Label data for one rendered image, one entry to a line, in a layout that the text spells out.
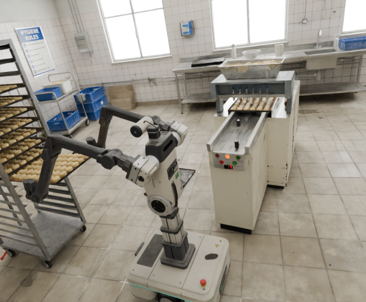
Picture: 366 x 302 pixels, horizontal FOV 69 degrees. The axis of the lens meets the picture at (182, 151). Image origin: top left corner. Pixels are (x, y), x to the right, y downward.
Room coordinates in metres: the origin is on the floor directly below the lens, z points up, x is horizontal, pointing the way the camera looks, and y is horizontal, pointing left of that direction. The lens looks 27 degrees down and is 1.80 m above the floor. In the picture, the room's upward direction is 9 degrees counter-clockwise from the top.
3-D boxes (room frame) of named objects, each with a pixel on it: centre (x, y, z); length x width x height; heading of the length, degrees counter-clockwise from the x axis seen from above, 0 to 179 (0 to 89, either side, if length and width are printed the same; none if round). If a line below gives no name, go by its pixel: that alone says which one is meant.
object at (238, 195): (2.05, -0.51, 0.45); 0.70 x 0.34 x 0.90; 151
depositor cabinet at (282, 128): (2.91, -0.99, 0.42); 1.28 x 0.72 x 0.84; 151
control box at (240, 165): (1.74, -0.33, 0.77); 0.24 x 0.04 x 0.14; 61
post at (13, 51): (2.09, 1.07, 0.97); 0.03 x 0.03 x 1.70; 64
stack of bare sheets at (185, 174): (2.72, 0.21, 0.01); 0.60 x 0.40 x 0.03; 150
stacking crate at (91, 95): (5.97, 1.84, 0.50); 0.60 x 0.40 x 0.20; 165
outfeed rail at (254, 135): (2.52, -0.94, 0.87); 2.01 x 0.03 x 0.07; 151
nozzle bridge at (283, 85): (2.49, -0.76, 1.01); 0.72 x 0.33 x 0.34; 61
